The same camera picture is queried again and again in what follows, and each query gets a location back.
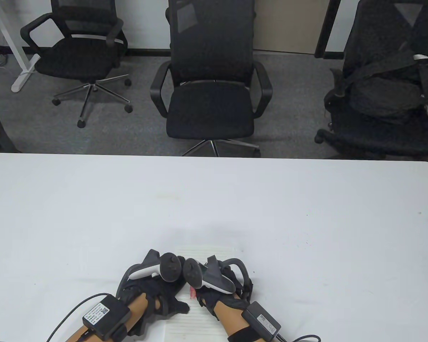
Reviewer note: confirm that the person's left hand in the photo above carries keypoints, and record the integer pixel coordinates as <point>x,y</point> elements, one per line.
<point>157,294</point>

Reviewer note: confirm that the person's right hand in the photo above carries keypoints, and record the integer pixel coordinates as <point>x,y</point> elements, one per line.
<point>217,301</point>

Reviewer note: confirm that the white lined paper sheet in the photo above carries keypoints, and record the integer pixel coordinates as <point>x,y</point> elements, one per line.
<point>199,324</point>

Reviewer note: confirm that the person's right forearm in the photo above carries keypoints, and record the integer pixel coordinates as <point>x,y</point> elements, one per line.
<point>233,320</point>

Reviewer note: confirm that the grey white handheld controller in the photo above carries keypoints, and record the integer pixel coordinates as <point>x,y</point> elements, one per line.
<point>194,272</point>
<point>169,268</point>

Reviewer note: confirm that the black high-back mesh chair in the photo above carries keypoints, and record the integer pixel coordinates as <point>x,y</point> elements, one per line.
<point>210,107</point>

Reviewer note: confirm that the black chair holding bag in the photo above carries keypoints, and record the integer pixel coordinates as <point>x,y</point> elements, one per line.
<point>378,135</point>

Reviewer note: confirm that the black chair with chrome base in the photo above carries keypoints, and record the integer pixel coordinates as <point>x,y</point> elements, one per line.
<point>76,58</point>

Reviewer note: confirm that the black bag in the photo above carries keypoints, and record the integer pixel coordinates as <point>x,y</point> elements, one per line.
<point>385,92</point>

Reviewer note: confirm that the white desk leg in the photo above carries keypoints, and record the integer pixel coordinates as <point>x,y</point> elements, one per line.
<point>21,60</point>

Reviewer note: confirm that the beige door panel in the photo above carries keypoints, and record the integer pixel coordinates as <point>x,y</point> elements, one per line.
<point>289,25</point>

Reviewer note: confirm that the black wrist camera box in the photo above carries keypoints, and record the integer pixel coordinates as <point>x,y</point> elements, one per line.
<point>105,315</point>
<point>262,319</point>

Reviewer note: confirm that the black door frame post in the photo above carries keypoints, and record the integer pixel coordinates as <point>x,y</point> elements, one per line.
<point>326,28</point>

